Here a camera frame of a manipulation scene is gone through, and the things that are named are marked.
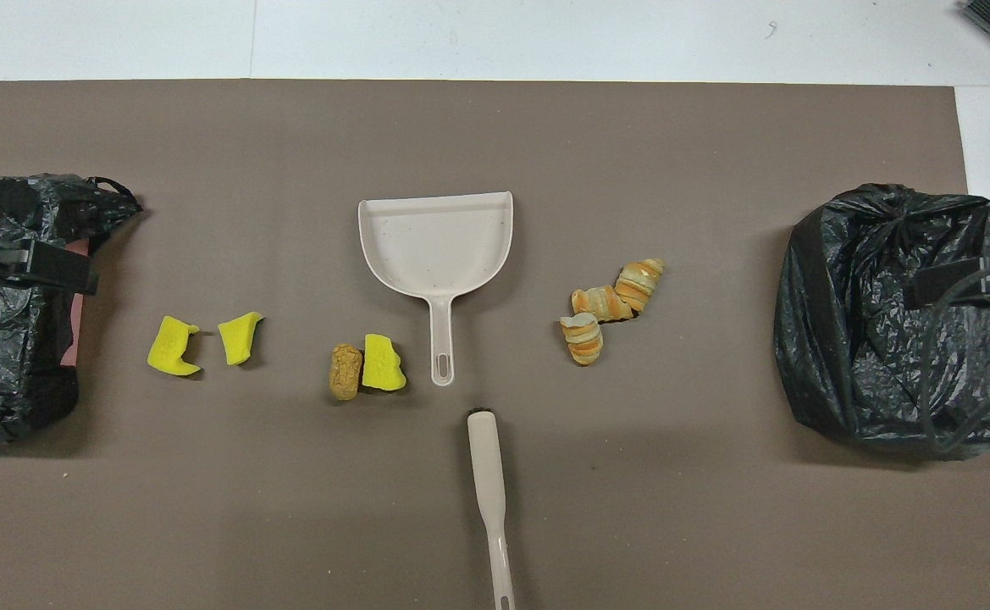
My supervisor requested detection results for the beige plastic dustpan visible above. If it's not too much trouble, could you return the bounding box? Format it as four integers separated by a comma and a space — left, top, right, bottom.
357, 191, 515, 387

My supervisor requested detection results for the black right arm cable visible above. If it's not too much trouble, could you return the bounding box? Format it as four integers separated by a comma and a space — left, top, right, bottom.
918, 258, 990, 454

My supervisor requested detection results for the brown bread roll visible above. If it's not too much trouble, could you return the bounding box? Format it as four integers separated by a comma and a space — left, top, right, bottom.
329, 342, 365, 402

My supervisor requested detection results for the large bent croissant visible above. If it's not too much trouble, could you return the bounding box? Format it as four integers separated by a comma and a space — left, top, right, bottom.
570, 258, 666, 324

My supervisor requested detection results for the beige hand brush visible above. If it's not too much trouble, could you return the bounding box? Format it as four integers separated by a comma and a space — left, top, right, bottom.
467, 408, 517, 610

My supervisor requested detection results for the small croissant piece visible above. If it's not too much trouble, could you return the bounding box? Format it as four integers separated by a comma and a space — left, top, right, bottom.
559, 312, 605, 367

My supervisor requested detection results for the brown table mat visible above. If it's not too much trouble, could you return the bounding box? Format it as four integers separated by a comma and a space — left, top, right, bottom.
0, 79, 990, 610

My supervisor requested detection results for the yellow sponge piece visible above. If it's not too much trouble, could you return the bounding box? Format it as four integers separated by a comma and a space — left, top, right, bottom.
218, 311, 265, 367
362, 333, 407, 393
147, 315, 204, 378

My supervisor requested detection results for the black bag over pink bin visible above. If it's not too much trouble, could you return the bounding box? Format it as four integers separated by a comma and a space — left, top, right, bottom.
0, 174, 145, 443

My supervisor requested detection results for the pink bin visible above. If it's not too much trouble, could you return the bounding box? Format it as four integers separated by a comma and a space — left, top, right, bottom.
58, 237, 93, 367

